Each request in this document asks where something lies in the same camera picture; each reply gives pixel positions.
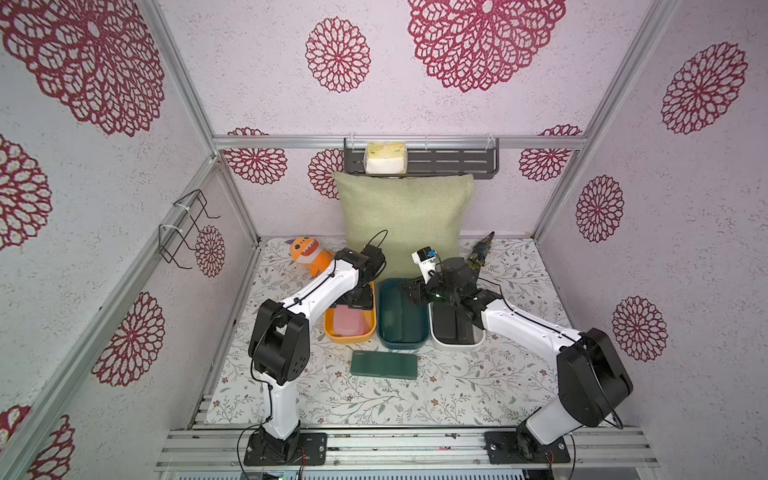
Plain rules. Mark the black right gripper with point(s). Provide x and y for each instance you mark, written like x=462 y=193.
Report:
x=417 y=290

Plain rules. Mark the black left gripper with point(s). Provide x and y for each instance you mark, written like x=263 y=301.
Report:
x=366 y=301

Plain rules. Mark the pink pencil case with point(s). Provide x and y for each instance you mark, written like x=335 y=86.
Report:
x=351 y=322

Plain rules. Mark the black pencil case front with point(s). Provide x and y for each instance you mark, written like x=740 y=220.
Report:
x=451 y=327

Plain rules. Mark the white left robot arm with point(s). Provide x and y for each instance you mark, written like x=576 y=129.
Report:
x=279 y=348

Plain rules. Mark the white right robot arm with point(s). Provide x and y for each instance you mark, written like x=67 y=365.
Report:
x=592 y=380

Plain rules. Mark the yellow storage box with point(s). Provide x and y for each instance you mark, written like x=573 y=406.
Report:
x=328 y=329

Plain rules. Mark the teal storage box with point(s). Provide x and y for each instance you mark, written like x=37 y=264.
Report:
x=382 y=289

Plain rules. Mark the white storage box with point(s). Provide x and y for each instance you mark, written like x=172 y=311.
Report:
x=480 y=335

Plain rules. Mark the dark green pencil case front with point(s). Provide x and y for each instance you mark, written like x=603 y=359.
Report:
x=389 y=365

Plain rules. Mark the orange shark plush toy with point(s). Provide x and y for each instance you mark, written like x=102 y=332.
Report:
x=308 y=251

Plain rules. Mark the green pillow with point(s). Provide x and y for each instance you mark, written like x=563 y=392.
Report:
x=403 y=215

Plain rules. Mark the floral table mat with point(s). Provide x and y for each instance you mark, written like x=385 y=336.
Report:
x=498 y=383

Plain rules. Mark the tissue pack on shelf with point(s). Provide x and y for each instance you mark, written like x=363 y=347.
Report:
x=385 y=158

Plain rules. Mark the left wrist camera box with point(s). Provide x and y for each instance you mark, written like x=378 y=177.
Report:
x=369 y=263

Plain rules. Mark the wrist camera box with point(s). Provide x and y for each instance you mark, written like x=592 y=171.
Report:
x=369 y=263
x=427 y=262

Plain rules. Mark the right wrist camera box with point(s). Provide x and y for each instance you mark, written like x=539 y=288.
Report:
x=427 y=262

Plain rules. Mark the dark wall shelf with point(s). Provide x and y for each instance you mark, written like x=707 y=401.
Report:
x=482 y=162

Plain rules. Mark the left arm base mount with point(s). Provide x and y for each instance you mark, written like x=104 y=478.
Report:
x=300 y=449

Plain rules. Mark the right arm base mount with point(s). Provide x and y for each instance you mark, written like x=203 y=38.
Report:
x=506 y=447

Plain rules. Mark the black wire wall rack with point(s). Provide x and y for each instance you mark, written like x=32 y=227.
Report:
x=172 y=237

